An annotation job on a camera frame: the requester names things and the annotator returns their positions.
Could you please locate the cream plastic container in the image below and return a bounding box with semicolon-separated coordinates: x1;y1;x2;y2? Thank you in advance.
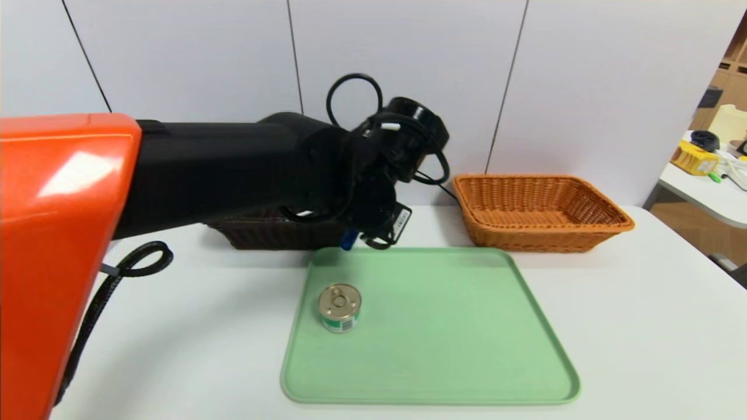
708;104;747;142

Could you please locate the white side table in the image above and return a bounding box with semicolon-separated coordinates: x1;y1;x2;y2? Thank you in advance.
658;131;747;229

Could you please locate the orange wicker basket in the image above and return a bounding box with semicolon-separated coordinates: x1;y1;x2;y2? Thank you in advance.
453;174;636;253

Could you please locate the light green plastic tray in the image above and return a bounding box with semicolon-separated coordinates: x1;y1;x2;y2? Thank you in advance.
281;247;582;406

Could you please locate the wooden shelf unit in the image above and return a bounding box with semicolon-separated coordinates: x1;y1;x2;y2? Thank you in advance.
689;12;747;132

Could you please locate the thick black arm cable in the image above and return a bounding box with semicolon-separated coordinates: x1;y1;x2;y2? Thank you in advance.
54;241;174;407

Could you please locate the tin can with green label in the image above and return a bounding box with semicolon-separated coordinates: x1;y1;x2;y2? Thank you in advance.
318;283;363;334

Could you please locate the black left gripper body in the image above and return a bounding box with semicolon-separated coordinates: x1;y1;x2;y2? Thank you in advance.
386;201;413;245

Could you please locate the dark table leg base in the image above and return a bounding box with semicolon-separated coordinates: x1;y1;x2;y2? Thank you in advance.
709;252;747;291

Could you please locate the pile of white items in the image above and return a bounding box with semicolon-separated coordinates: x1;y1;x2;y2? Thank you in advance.
719;149;747;191

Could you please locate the yellow box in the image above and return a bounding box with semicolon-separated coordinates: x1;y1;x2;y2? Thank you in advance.
671;140;720;176

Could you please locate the dark brown wicker basket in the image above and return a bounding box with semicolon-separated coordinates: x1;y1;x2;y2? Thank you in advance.
207;211;351;251

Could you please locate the black tape roll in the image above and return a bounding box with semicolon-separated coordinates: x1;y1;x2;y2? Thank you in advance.
690;130;721;153

